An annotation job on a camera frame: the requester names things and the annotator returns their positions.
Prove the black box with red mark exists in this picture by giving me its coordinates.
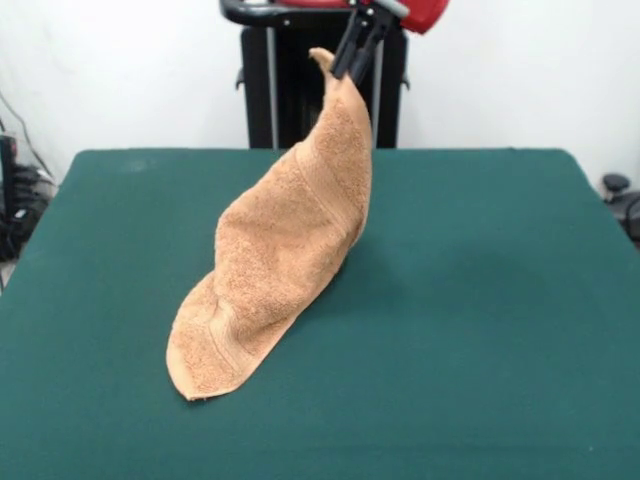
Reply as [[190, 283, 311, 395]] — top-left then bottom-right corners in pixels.
[[0, 133, 20, 221]]

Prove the black cable bundle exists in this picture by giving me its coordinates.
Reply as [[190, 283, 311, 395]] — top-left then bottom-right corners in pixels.
[[12, 163, 57, 202]]

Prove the black bag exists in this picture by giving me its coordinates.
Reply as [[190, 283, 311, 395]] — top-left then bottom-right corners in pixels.
[[0, 203, 39, 262]]

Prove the peach terry towel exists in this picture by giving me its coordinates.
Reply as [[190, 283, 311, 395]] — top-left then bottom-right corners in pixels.
[[165, 47, 376, 403]]

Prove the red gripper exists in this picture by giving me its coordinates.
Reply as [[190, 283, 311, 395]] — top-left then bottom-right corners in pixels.
[[329, 0, 452, 87]]

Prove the dark green table cloth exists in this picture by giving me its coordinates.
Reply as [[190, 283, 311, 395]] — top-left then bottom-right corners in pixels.
[[0, 147, 640, 480]]

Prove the black office chair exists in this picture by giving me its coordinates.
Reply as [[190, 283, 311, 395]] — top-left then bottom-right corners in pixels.
[[601, 172, 640, 251]]

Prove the black robot pedestal with handle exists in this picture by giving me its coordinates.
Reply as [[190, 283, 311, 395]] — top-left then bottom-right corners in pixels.
[[218, 0, 412, 150]]

